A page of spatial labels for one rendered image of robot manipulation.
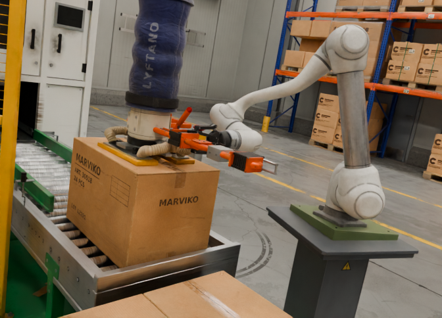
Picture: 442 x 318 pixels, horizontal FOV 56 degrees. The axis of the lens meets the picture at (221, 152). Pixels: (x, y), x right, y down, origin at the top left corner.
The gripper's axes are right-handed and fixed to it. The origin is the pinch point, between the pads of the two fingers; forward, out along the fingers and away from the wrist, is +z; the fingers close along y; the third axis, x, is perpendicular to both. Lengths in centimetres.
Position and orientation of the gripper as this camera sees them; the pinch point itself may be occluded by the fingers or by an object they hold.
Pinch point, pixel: (186, 139)
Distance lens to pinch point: 161.9
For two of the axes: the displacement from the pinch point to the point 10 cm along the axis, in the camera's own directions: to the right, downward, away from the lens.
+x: -6.6, -2.5, 7.0
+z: -7.3, 0.0, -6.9
